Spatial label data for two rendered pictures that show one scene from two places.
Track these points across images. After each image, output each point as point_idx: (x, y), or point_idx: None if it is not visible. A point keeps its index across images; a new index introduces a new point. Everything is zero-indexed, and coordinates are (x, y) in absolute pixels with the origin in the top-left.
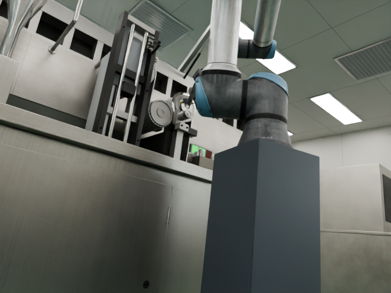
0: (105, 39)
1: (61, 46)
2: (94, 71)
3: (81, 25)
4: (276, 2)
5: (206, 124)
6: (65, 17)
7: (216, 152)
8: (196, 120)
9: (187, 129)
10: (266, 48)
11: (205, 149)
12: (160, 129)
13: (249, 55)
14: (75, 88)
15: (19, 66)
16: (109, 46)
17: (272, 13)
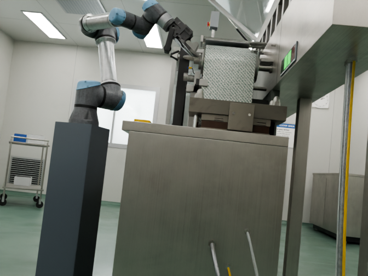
0: (267, 21)
1: (259, 57)
2: (263, 57)
3: (263, 29)
4: (92, 27)
5: (296, 5)
6: (261, 34)
7: (300, 36)
8: (291, 13)
9: (186, 88)
10: (113, 24)
11: (291, 47)
12: (256, 74)
13: (127, 28)
14: (259, 82)
15: (253, 91)
16: (269, 24)
17: (97, 27)
